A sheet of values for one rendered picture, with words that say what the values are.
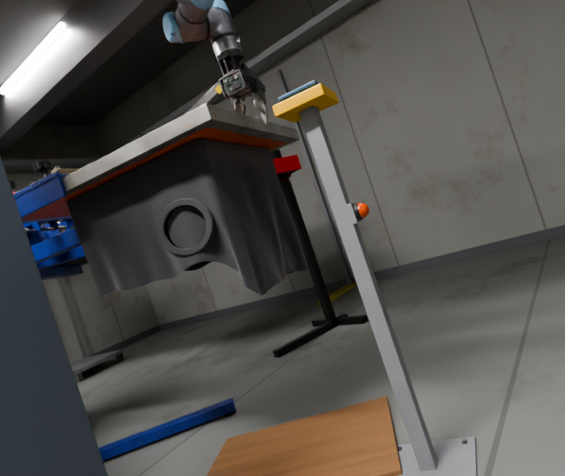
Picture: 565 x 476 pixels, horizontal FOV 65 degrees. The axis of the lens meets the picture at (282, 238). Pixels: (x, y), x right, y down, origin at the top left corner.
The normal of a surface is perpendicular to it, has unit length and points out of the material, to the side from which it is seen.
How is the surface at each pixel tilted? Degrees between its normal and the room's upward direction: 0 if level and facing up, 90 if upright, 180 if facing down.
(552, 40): 90
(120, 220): 93
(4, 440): 90
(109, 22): 90
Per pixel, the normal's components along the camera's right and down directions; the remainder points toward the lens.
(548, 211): -0.54, 0.18
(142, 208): -0.29, 0.15
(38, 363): 0.78, -0.26
